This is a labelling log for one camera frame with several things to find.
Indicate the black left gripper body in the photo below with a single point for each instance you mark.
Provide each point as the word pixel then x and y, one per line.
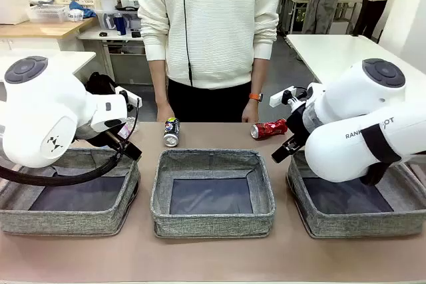
pixel 103 137

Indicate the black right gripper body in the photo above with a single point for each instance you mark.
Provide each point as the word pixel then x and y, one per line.
pixel 296 121

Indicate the crushed red soda can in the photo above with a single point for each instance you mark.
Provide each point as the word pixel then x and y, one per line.
pixel 269 129

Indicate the black Pepsi can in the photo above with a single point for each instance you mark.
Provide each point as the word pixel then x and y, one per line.
pixel 171 132

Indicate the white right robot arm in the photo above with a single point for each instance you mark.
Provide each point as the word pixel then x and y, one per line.
pixel 349 151

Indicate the person's left forearm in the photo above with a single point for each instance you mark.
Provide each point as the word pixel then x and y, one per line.
pixel 259 76

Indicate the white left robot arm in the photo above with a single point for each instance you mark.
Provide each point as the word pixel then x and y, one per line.
pixel 40 114

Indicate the person's right forearm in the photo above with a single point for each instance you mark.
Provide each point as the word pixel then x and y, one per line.
pixel 159 81

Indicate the person's left hand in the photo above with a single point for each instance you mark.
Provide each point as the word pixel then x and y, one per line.
pixel 250 112

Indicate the person's right hand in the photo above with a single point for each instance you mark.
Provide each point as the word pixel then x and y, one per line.
pixel 163 112

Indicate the orange wrist watch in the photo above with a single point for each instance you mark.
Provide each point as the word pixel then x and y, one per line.
pixel 256 97

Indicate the black backpack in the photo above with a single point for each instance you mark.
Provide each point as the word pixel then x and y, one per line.
pixel 100 84

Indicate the large white table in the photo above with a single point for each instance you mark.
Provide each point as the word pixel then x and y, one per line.
pixel 333 51

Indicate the white desk with shelf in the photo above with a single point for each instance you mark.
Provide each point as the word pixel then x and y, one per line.
pixel 123 61

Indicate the small white desk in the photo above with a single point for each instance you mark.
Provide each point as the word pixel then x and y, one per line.
pixel 83 59

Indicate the black trousers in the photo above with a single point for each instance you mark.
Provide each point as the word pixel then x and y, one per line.
pixel 206 104

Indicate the grey fabric basket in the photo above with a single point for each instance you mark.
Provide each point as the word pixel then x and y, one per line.
pixel 213 224
pixel 359 224
pixel 66 222

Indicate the black phone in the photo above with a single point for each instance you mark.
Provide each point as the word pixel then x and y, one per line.
pixel 135 34

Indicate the blue drink bottle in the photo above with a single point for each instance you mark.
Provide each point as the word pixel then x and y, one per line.
pixel 120 24

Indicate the clear storage bin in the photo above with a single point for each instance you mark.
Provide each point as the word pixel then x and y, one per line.
pixel 106 19

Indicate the white knit sweater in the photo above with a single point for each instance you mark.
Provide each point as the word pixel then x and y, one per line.
pixel 216 31

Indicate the wooden top workbench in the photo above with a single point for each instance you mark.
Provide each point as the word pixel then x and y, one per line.
pixel 40 31

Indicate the person in black trousers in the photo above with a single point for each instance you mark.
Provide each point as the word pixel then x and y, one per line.
pixel 369 14

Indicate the blue cloth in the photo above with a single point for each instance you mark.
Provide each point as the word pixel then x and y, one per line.
pixel 85 9

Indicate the clear mesh plastic basket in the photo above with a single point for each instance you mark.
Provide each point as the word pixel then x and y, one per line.
pixel 48 14

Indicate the white cylinder container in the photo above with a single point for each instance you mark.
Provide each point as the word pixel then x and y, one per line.
pixel 107 1

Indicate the white storage box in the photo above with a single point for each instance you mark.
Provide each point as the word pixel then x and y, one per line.
pixel 13 3

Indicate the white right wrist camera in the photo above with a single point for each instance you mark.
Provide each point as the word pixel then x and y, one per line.
pixel 279 97

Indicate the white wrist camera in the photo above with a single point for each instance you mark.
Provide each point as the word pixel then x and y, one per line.
pixel 279 97
pixel 133 99

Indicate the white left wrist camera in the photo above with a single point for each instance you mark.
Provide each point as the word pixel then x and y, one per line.
pixel 133 99

